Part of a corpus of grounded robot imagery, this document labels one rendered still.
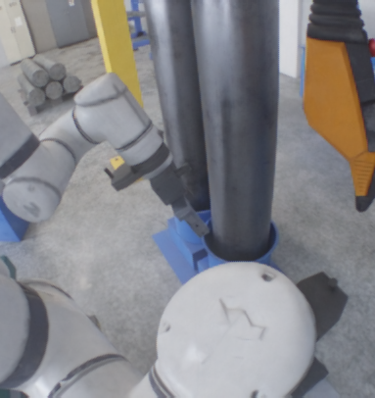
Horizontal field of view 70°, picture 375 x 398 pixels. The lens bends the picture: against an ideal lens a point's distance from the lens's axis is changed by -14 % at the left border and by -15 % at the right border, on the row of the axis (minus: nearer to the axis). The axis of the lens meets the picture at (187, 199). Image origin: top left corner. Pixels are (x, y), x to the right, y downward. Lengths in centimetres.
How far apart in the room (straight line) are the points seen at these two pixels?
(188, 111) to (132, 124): 56
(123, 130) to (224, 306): 41
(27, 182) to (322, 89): 41
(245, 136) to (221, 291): 65
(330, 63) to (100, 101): 35
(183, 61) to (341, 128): 68
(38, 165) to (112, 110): 15
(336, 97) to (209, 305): 31
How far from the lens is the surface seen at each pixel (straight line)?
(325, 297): 33
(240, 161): 83
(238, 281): 16
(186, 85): 103
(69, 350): 25
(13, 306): 22
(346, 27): 39
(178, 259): 158
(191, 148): 114
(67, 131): 56
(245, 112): 76
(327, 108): 41
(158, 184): 55
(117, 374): 24
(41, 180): 45
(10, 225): 202
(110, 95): 51
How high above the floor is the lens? 123
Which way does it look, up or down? 40 degrees down
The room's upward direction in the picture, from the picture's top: 8 degrees counter-clockwise
